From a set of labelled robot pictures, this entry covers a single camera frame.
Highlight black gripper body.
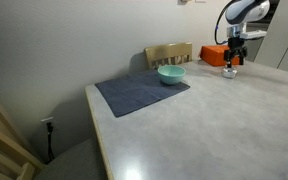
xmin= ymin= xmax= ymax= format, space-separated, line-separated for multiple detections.
xmin=226 ymin=36 xmax=249 ymax=57

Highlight orange cardboard box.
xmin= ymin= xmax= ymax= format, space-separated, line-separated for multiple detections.
xmin=198 ymin=44 xmax=242 ymax=67

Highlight white cabinet doors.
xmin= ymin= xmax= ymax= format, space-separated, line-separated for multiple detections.
xmin=253 ymin=0 xmax=288 ymax=77

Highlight teal ceramic bowl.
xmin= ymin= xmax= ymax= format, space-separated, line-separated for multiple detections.
xmin=156 ymin=64 xmax=187 ymax=86

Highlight wooden chair with low backrest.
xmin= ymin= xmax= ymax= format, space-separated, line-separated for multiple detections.
xmin=143 ymin=41 xmax=194 ymax=71

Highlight blue-grey cloth placemat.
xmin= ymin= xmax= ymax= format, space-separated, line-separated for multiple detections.
xmin=94 ymin=69 xmax=191 ymax=118

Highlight wooden chair with tall slats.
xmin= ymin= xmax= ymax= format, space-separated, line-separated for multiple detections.
xmin=0 ymin=99 xmax=46 ymax=180

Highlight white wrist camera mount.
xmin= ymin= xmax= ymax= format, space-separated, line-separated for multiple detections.
xmin=239 ymin=29 xmax=268 ymax=41

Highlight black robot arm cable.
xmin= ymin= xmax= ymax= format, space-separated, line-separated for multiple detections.
xmin=213 ymin=0 xmax=234 ymax=46

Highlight white wall outlet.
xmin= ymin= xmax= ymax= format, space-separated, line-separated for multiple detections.
xmin=40 ymin=116 xmax=56 ymax=132

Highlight black power plug cable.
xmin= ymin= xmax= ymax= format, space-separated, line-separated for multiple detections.
xmin=45 ymin=121 xmax=56 ymax=162

